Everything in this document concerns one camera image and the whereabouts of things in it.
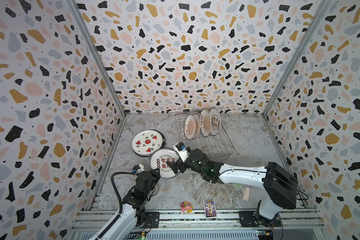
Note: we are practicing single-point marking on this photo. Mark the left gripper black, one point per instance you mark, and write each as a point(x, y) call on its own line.
point(154, 176)

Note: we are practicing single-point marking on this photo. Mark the fruit pattern blue-rim plate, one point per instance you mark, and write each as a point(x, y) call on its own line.
point(141, 144)

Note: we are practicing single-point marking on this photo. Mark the red pattern white plate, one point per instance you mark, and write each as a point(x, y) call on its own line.
point(215, 121)

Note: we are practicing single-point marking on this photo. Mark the dark rimmed cream plate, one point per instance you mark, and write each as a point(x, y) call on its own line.
point(157, 140)

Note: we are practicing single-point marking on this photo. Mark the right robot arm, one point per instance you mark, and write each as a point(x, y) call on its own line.
point(279, 184)

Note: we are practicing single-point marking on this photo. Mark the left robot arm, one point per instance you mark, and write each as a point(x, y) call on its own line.
point(132, 209)

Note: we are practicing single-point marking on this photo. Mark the orange sunburst plate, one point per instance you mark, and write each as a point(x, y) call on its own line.
point(190, 127)

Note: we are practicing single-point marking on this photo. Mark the pink yellow toy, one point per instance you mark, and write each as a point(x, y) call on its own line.
point(186, 207)

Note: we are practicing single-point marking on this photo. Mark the orange pattern white plate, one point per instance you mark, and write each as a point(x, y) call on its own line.
point(205, 123)

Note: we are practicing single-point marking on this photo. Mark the purple card box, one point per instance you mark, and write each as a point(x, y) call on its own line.
point(210, 208)

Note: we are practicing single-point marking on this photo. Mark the pink eraser block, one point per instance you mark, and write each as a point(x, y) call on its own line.
point(246, 194)

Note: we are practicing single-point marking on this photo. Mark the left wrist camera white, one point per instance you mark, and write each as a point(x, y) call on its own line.
point(137, 169)

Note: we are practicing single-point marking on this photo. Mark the metal wire dish rack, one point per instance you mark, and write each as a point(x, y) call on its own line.
point(218, 148)

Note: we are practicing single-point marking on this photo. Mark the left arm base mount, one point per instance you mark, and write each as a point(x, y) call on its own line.
point(148, 220)

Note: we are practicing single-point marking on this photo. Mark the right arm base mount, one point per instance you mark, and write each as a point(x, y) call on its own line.
point(252, 219)

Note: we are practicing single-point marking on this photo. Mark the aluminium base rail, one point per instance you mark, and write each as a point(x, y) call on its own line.
point(299, 224)

